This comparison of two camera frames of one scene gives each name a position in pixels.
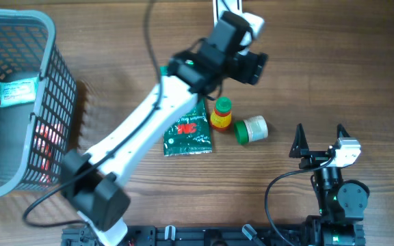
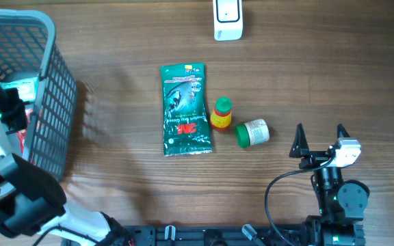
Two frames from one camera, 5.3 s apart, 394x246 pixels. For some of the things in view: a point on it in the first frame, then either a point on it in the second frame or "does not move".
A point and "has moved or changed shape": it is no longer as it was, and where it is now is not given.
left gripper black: (252, 68) to (20, 121)
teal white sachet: (18, 92) does not move
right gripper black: (299, 149) does not move
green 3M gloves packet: (189, 133) does not move
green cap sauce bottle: (221, 117) does not move
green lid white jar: (251, 130) has moved or changed shape
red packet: (44, 140) to (21, 134)
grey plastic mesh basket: (21, 146) does not move
